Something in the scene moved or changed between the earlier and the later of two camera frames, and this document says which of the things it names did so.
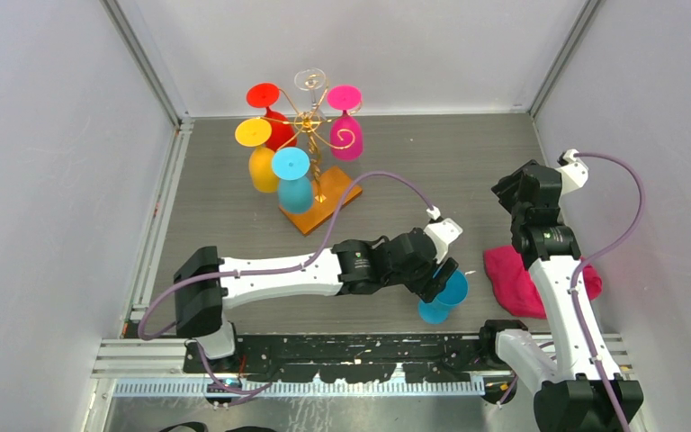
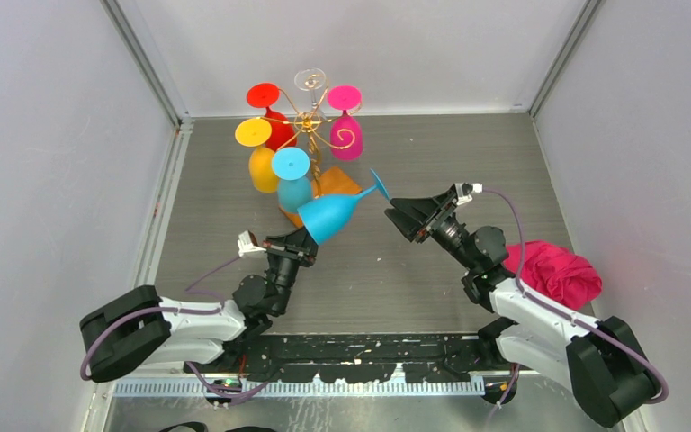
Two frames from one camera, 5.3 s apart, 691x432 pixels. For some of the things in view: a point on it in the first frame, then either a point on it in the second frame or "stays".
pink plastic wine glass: x=346 y=138 stays
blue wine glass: x=295 y=193 stays
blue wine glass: x=437 y=311 to x=326 y=216
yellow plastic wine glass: x=255 y=132 stays
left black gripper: x=438 y=283 to x=297 y=246
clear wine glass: x=311 y=78 stays
